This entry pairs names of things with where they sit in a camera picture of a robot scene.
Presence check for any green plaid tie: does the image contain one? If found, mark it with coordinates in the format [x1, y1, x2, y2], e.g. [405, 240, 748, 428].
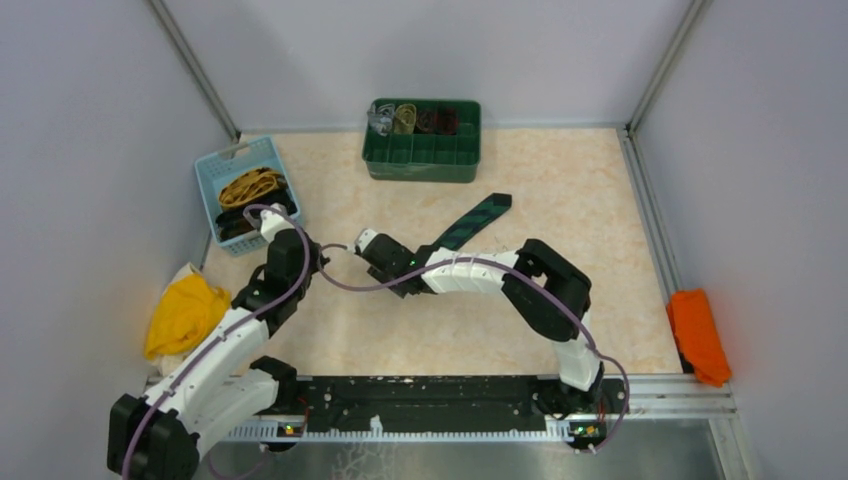
[433, 193, 512, 251]

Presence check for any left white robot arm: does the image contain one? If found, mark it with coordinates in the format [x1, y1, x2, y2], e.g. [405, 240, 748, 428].
[106, 227, 326, 479]

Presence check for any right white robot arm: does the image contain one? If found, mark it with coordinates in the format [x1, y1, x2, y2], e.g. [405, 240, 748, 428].
[353, 229, 603, 412]

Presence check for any dark navy tie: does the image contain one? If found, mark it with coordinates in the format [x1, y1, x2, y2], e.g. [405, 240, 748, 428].
[215, 189, 299, 241]

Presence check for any yellow cloth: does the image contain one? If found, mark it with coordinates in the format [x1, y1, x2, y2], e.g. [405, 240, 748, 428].
[143, 263, 231, 376]

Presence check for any yellow patterned tie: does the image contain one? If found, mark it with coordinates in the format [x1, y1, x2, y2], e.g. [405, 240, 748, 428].
[217, 167, 288, 210]

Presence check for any green compartment organizer box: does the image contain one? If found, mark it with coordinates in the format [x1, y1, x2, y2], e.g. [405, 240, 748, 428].
[361, 97, 482, 183]

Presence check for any light blue plastic basket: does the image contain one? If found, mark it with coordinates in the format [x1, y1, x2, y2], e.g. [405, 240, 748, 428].
[195, 136, 301, 256]

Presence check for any silver rolled tie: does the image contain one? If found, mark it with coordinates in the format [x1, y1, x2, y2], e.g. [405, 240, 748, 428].
[367, 103, 396, 137]

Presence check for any olive rolled tie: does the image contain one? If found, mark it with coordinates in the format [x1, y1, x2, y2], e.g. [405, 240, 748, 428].
[392, 103, 417, 135]

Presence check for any brown rolled tie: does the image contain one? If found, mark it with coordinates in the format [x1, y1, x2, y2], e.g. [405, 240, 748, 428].
[414, 108, 438, 135]

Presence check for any red black rolled tie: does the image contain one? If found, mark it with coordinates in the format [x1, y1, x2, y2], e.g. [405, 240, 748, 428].
[435, 107, 459, 136]

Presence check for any orange cloth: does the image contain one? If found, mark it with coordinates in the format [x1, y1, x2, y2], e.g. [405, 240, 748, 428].
[666, 289, 732, 388]

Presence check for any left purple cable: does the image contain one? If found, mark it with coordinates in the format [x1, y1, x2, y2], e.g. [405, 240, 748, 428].
[120, 203, 313, 480]

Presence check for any purple cable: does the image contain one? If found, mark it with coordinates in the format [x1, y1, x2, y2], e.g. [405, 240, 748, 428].
[120, 203, 313, 480]
[316, 243, 631, 454]

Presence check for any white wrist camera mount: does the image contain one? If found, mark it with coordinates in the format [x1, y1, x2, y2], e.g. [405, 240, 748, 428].
[353, 228, 379, 256]

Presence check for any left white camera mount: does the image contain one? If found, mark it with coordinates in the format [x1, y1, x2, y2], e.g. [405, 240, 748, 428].
[259, 204, 295, 243]

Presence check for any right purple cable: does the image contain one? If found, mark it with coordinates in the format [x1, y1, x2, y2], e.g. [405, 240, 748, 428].
[316, 243, 631, 454]

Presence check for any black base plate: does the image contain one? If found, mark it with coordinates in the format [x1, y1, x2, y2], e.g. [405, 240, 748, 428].
[264, 375, 626, 433]

